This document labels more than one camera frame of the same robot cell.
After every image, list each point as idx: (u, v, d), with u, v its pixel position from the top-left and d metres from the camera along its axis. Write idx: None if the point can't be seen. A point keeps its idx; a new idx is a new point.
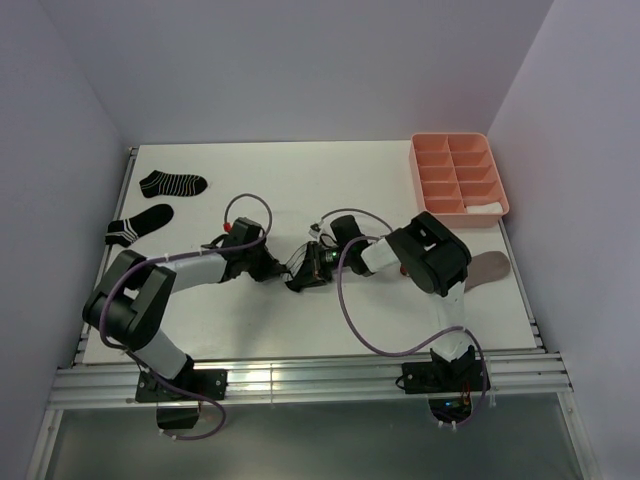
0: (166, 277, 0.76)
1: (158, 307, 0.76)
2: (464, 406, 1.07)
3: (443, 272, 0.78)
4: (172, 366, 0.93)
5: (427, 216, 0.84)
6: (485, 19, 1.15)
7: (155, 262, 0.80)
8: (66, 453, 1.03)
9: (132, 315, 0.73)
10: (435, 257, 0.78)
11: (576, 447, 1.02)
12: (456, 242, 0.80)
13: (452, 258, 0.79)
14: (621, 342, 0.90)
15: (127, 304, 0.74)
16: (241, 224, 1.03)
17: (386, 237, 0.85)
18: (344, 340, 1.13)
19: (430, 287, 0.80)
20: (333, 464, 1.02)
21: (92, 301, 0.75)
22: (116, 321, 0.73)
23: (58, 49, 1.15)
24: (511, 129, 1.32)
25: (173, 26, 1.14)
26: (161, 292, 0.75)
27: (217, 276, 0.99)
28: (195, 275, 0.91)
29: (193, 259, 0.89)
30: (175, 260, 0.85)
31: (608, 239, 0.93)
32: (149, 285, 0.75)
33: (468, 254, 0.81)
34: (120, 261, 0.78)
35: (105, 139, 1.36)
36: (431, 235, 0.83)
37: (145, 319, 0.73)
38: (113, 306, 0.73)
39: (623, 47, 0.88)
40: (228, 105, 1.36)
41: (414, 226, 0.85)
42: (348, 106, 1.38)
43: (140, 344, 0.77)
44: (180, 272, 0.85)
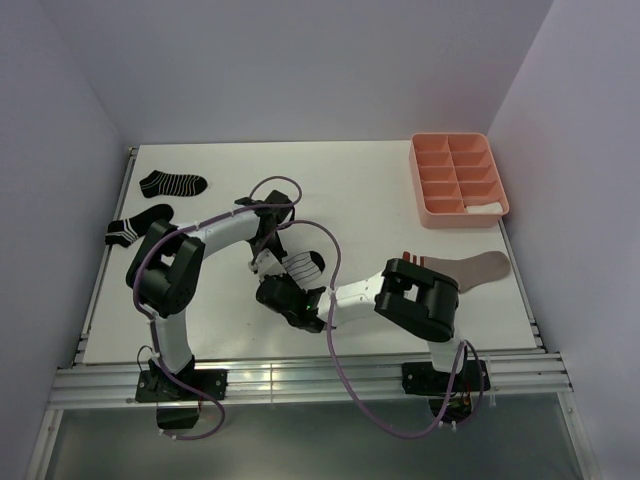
0: (196, 248, 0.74)
1: (193, 274, 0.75)
2: (464, 406, 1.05)
3: (449, 318, 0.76)
4: (182, 356, 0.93)
5: (402, 263, 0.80)
6: (484, 19, 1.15)
7: (185, 231, 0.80)
8: (66, 453, 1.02)
9: (167, 283, 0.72)
10: (437, 308, 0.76)
11: (576, 448, 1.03)
12: (441, 280, 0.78)
13: (448, 298, 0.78)
14: (620, 342, 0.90)
15: (163, 271, 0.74)
16: (280, 195, 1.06)
17: (376, 307, 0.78)
18: (343, 341, 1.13)
19: (439, 339, 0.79)
20: (333, 464, 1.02)
21: (131, 269, 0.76)
22: (150, 288, 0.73)
23: (58, 49, 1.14)
24: (511, 129, 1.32)
25: (173, 27, 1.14)
26: (196, 259, 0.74)
27: (252, 234, 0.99)
28: (227, 238, 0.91)
29: (224, 223, 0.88)
30: (204, 227, 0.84)
31: (608, 239, 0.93)
32: (181, 255, 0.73)
33: (456, 282, 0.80)
34: (153, 229, 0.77)
35: (105, 139, 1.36)
36: (413, 281, 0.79)
37: (180, 287, 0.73)
38: (148, 273, 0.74)
39: (623, 47, 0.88)
40: (228, 105, 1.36)
41: (390, 280, 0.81)
42: (348, 106, 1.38)
43: (177, 309, 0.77)
44: (210, 238, 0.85)
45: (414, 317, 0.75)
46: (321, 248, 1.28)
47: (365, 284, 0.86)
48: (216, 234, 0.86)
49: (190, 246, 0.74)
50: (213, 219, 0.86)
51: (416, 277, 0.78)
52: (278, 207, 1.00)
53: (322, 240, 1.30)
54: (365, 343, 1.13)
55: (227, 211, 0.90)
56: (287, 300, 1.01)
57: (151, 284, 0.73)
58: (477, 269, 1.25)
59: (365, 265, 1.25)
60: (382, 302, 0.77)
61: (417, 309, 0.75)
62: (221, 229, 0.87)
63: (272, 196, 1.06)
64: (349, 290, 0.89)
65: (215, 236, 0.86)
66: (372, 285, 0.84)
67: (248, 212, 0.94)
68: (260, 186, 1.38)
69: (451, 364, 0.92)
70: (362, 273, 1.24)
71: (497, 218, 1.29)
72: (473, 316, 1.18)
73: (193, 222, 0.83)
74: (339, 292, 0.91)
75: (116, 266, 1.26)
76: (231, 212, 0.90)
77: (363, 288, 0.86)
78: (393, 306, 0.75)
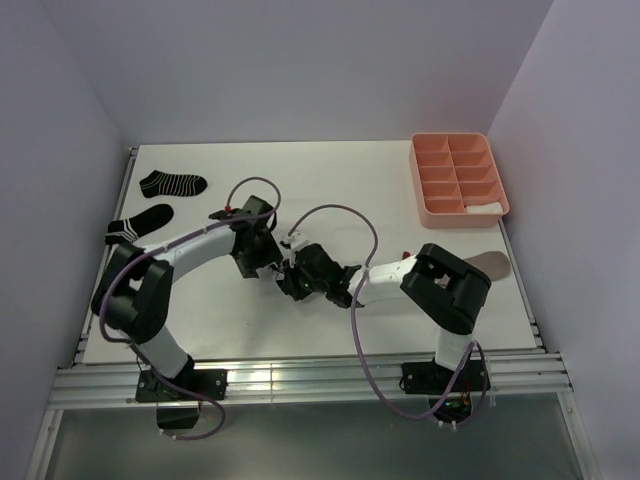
0: (162, 273, 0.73)
1: (161, 297, 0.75)
2: (465, 406, 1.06)
3: (473, 311, 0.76)
4: (175, 364, 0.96)
5: (436, 249, 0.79)
6: (484, 19, 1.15)
7: (153, 254, 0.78)
8: (66, 453, 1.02)
9: (133, 310, 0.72)
10: (462, 298, 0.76)
11: (576, 448, 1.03)
12: (474, 273, 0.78)
13: (476, 291, 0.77)
14: (620, 342, 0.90)
15: (130, 297, 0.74)
16: (258, 200, 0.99)
17: (401, 283, 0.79)
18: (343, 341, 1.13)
19: (458, 330, 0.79)
20: (333, 464, 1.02)
21: (97, 296, 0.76)
22: (117, 314, 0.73)
23: (57, 48, 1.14)
24: (511, 130, 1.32)
25: (173, 27, 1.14)
26: (163, 282, 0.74)
27: (229, 247, 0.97)
28: (200, 254, 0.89)
29: (196, 241, 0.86)
30: (174, 247, 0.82)
31: (608, 240, 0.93)
32: (147, 280, 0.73)
33: (489, 280, 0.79)
34: (118, 253, 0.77)
35: (105, 139, 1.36)
36: (445, 269, 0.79)
37: (147, 313, 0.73)
38: (115, 300, 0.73)
39: (623, 48, 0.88)
40: (227, 105, 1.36)
41: (422, 262, 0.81)
42: (349, 106, 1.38)
43: (147, 334, 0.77)
44: (180, 259, 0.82)
45: (437, 301, 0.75)
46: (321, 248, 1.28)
47: (397, 264, 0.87)
48: (187, 253, 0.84)
49: (157, 270, 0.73)
50: (183, 238, 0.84)
51: (449, 266, 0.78)
52: (256, 218, 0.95)
53: (323, 239, 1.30)
54: (368, 341, 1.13)
55: (200, 228, 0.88)
56: (324, 271, 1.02)
57: (118, 311, 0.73)
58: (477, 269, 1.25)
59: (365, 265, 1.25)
60: (407, 279, 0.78)
61: (443, 295, 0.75)
62: (192, 248, 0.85)
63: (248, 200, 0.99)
64: (383, 268, 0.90)
65: (186, 255, 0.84)
66: (404, 265, 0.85)
67: (223, 228, 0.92)
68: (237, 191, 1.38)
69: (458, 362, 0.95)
70: None
71: (497, 218, 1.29)
72: None
73: (162, 243, 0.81)
74: (372, 270, 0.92)
75: None
76: (204, 229, 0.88)
77: (394, 267, 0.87)
78: (419, 285, 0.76)
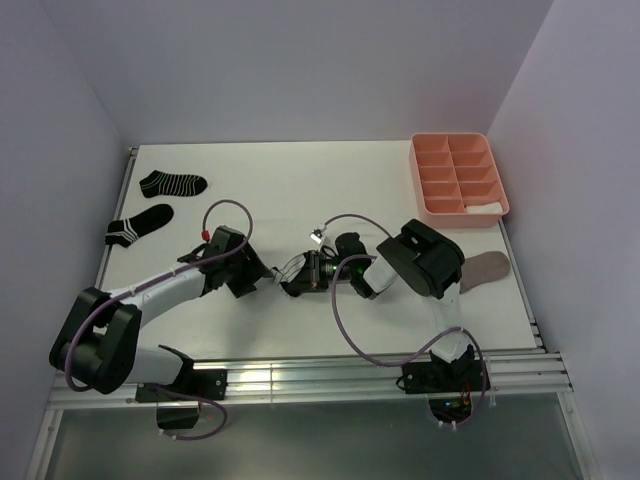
0: (130, 319, 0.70)
1: (130, 344, 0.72)
2: (464, 406, 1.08)
3: (436, 271, 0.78)
4: (170, 370, 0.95)
5: (416, 223, 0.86)
6: (484, 19, 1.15)
7: (119, 298, 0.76)
8: (66, 453, 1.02)
9: (98, 360, 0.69)
10: (425, 258, 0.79)
11: (576, 448, 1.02)
12: (446, 243, 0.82)
13: (444, 257, 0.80)
14: (620, 342, 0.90)
15: (95, 346, 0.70)
16: (224, 232, 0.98)
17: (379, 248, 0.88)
18: (342, 342, 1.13)
19: (425, 291, 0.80)
20: (333, 463, 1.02)
21: (58, 347, 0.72)
22: (82, 366, 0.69)
23: (57, 49, 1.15)
24: (511, 129, 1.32)
25: (173, 27, 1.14)
26: (131, 328, 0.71)
27: (199, 289, 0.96)
28: (168, 299, 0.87)
29: (164, 284, 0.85)
30: (141, 290, 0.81)
31: (607, 240, 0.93)
32: (114, 326, 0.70)
33: (463, 255, 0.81)
34: (82, 300, 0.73)
35: (105, 139, 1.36)
36: (421, 240, 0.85)
37: (113, 362, 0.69)
38: (80, 351, 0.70)
39: (623, 48, 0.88)
40: (227, 104, 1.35)
41: (405, 235, 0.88)
42: (349, 106, 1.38)
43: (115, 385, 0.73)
44: (149, 303, 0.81)
45: (398, 259, 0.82)
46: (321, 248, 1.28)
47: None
48: (155, 297, 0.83)
49: (124, 315, 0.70)
50: (152, 281, 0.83)
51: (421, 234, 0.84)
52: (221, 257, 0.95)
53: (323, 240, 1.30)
54: (369, 341, 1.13)
55: (168, 271, 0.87)
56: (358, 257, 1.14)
57: (81, 363, 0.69)
58: (478, 270, 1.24)
59: None
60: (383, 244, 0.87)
61: (405, 255, 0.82)
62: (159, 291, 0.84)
63: (214, 235, 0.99)
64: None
65: (154, 299, 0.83)
66: None
67: (192, 270, 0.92)
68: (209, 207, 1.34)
69: (454, 352, 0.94)
70: None
71: (497, 218, 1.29)
72: (472, 317, 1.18)
73: (129, 286, 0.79)
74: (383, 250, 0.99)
75: (116, 266, 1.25)
76: (172, 271, 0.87)
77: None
78: (388, 245, 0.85)
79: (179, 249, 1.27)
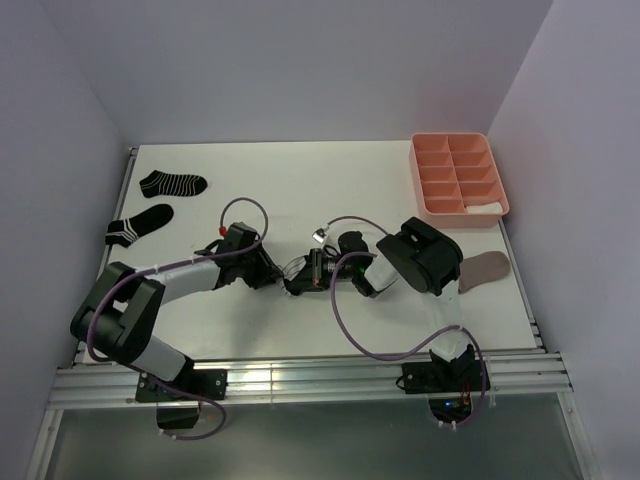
0: (155, 290, 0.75)
1: (149, 319, 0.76)
2: (464, 406, 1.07)
3: (436, 268, 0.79)
4: (172, 369, 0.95)
5: (415, 221, 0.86)
6: (484, 19, 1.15)
7: (143, 274, 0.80)
8: (66, 453, 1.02)
9: (120, 330, 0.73)
10: (427, 256, 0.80)
11: (576, 448, 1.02)
12: (445, 241, 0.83)
13: (444, 255, 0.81)
14: (620, 341, 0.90)
15: (117, 317, 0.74)
16: (238, 229, 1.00)
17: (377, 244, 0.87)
18: (342, 341, 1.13)
19: (424, 288, 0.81)
20: (333, 464, 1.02)
21: (80, 316, 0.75)
22: (103, 335, 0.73)
23: (57, 49, 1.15)
24: (511, 130, 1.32)
25: (173, 27, 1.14)
26: (154, 302, 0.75)
27: (213, 282, 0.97)
28: (186, 286, 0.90)
29: (184, 269, 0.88)
30: (164, 270, 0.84)
31: (607, 239, 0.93)
32: (138, 297, 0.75)
33: (460, 252, 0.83)
34: (109, 273, 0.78)
35: (105, 139, 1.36)
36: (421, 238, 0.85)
37: (134, 333, 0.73)
38: (102, 320, 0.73)
39: (624, 48, 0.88)
40: (227, 104, 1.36)
41: (403, 231, 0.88)
42: (348, 106, 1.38)
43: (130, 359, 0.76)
44: (169, 283, 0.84)
45: (397, 254, 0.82)
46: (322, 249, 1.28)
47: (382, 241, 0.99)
48: (176, 279, 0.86)
49: (149, 288, 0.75)
50: (174, 264, 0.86)
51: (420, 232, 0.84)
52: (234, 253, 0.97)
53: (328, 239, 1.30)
54: (368, 341, 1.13)
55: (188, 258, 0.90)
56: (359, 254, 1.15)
57: (103, 332, 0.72)
58: (478, 269, 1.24)
59: None
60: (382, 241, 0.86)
61: (405, 250, 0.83)
62: (181, 274, 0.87)
63: (228, 231, 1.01)
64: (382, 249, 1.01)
65: (175, 280, 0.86)
66: None
67: (209, 262, 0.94)
68: (209, 207, 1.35)
69: (453, 351, 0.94)
70: None
71: (497, 218, 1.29)
72: (472, 317, 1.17)
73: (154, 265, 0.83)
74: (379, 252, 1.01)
75: None
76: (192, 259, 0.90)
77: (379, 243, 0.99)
78: (388, 241, 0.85)
79: (179, 249, 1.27)
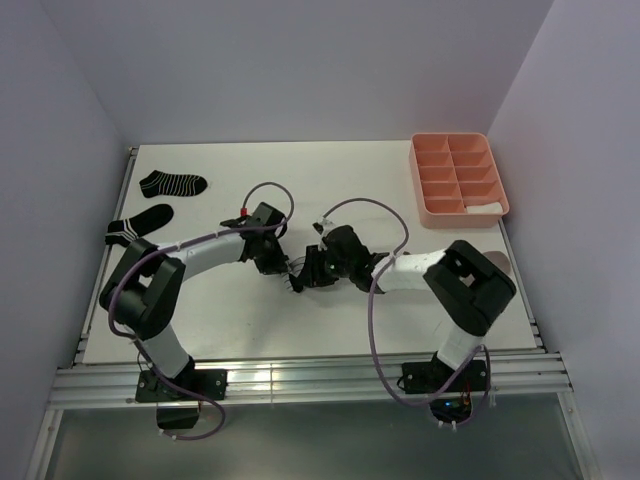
0: (175, 268, 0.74)
1: (170, 295, 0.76)
2: (465, 407, 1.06)
3: (492, 313, 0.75)
4: (178, 363, 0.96)
5: (467, 247, 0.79)
6: (484, 19, 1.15)
7: (166, 252, 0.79)
8: (66, 453, 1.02)
9: (141, 305, 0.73)
10: (484, 300, 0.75)
11: (576, 448, 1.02)
12: (502, 278, 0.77)
13: (499, 296, 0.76)
14: (620, 341, 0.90)
15: (140, 292, 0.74)
16: (269, 207, 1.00)
17: (425, 272, 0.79)
18: (343, 341, 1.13)
19: (473, 329, 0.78)
20: (333, 464, 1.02)
21: (106, 290, 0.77)
22: (125, 309, 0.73)
23: (58, 49, 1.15)
24: (511, 129, 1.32)
25: (173, 27, 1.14)
26: (175, 279, 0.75)
27: (238, 254, 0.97)
28: (208, 260, 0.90)
29: (208, 245, 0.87)
30: (186, 247, 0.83)
31: (607, 238, 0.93)
32: (159, 275, 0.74)
33: (514, 288, 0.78)
34: (132, 250, 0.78)
35: (105, 139, 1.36)
36: (471, 267, 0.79)
37: (155, 309, 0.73)
38: (125, 294, 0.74)
39: (624, 48, 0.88)
40: (227, 104, 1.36)
41: (449, 256, 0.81)
42: (348, 106, 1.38)
43: (153, 332, 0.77)
44: (191, 260, 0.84)
45: (455, 293, 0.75)
46: None
47: (426, 256, 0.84)
48: (198, 256, 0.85)
49: (169, 266, 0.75)
50: (197, 239, 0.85)
51: (478, 266, 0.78)
52: (265, 228, 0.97)
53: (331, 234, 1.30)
54: (368, 342, 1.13)
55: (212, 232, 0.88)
56: (350, 251, 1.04)
57: (125, 306, 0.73)
58: None
59: None
60: (431, 272, 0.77)
61: (463, 289, 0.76)
62: (203, 250, 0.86)
63: (257, 208, 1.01)
64: (410, 258, 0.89)
65: (197, 257, 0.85)
66: (430, 257, 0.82)
67: (234, 235, 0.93)
68: (209, 206, 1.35)
69: (462, 360, 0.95)
70: None
71: (497, 218, 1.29)
72: None
73: (176, 242, 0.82)
74: (399, 258, 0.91)
75: None
76: (216, 233, 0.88)
77: (422, 259, 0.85)
78: (440, 275, 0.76)
79: None
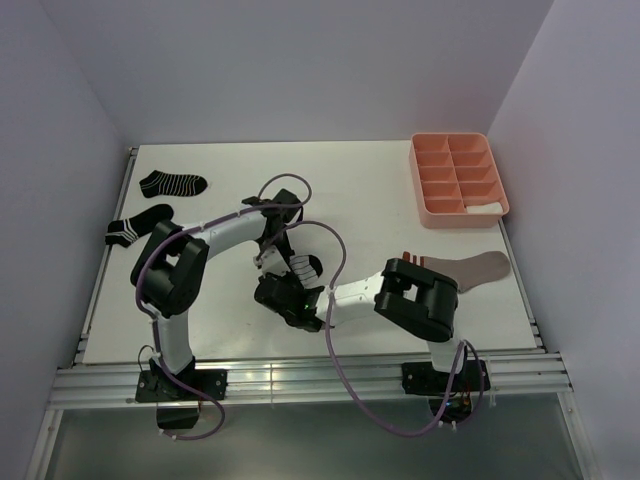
0: (200, 250, 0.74)
1: (196, 275, 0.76)
2: (464, 406, 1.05)
3: (449, 317, 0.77)
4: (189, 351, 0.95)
5: (401, 264, 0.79)
6: (484, 19, 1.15)
7: (190, 232, 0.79)
8: (66, 453, 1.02)
9: (168, 286, 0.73)
10: (436, 308, 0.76)
11: (576, 448, 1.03)
12: (443, 280, 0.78)
13: (449, 298, 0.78)
14: (620, 341, 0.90)
15: (168, 272, 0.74)
16: (289, 193, 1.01)
17: (375, 307, 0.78)
18: (342, 343, 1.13)
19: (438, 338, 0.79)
20: (333, 463, 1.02)
21: (136, 269, 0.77)
22: (152, 287, 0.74)
23: (58, 49, 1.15)
24: (511, 130, 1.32)
25: (173, 28, 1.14)
26: (199, 260, 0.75)
27: (259, 233, 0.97)
28: (232, 239, 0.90)
29: (231, 224, 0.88)
30: (210, 227, 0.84)
31: (607, 239, 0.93)
32: (185, 255, 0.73)
33: (455, 283, 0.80)
34: (158, 229, 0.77)
35: (105, 139, 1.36)
36: (411, 281, 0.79)
37: (182, 289, 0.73)
38: (152, 273, 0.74)
39: (623, 50, 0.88)
40: (227, 104, 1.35)
41: (389, 279, 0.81)
42: (348, 106, 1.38)
43: (180, 310, 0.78)
44: (215, 239, 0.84)
45: (409, 315, 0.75)
46: (323, 248, 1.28)
47: (365, 284, 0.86)
48: (221, 236, 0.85)
49: (194, 248, 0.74)
50: (219, 219, 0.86)
51: (416, 277, 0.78)
52: (287, 207, 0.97)
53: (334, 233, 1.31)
54: (367, 342, 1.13)
55: (234, 211, 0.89)
56: (284, 301, 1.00)
57: (153, 284, 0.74)
58: (478, 270, 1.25)
59: (365, 265, 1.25)
60: (382, 304, 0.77)
61: (414, 307, 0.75)
62: (226, 229, 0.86)
63: (280, 193, 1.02)
64: (348, 289, 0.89)
65: (221, 236, 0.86)
66: (372, 286, 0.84)
67: (255, 213, 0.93)
68: (208, 206, 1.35)
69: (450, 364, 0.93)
70: (361, 273, 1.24)
71: (497, 218, 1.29)
72: (472, 315, 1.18)
73: (199, 223, 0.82)
74: (338, 291, 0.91)
75: (117, 266, 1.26)
76: (238, 212, 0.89)
77: (362, 287, 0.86)
78: (391, 304, 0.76)
79: None
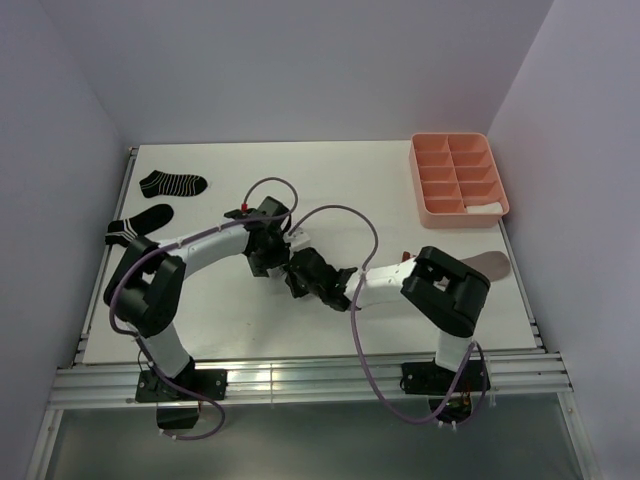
0: (175, 268, 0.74)
1: (172, 293, 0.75)
2: (464, 406, 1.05)
3: (474, 312, 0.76)
4: (176, 366, 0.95)
5: (435, 253, 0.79)
6: (484, 19, 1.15)
7: (167, 249, 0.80)
8: (66, 452, 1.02)
9: (143, 305, 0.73)
10: (464, 301, 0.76)
11: (576, 448, 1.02)
12: (476, 275, 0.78)
13: (478, 294, 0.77)
14: (621, 341, 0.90)
15: (142, 290, 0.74)
16: (273, 202, 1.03)
17: (402, 288, 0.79)
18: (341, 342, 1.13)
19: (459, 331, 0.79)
20: (333, 463, 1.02)
21: (111, 287, 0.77)
22: (126, 307, 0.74)
23: (57, 49, 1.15)
24: (511, 129, 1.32)
25: (173, 27, 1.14)
26: (175, 279, 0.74)
27: (243, 246, 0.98)
28: (213, 253, 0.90)
29: (210, 239, 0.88)
30: (188, 244, 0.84)
31: (607, 239, 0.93)
32: (160, 274, 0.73)
33: (487, 280, 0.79)
34: (133, 247, 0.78)
35: (105, 139, 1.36)
36: (443, 271, 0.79)
37: (157, 308, 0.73)
38: (127, 292, 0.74)
39: (624, 49, 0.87)
40: (227, 104, 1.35)
41: (421, 265, 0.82)
42: (349, 106, 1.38)
43: (156, 328, 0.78)
44: (194, 256, 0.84)
45: (436, 302, 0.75)
46: (323, 248, 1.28)
47: (397, 268, 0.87)
48: (201, 251, 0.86)
49: (169, 266, 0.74)
50: (198, 235, 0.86)
51: (449, 269, 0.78)
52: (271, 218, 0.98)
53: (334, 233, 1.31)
54: (367, 342, 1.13)
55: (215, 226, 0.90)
56: (318, 273, 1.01)
57: (127, 304, 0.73)
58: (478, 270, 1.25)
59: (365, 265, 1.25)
60: (410, 285, 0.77)
61: (441, 296, 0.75)
62: (206, 244, 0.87)
63: (263, 204, 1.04)
64: (380, 272, 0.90)
65: (200, 251, 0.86)
66: (403, 269, 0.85)
67: (238, 226, 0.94)
68: (209, 206, 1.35)
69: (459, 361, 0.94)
70: None
71: (497, 218, 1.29)
72: None
73: (176, 239, 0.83)
74: (370, 273, 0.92)
75: None
76: (219, 226, 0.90)
77: (394, 270, 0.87)
78: (419, 288, 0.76)
79: None
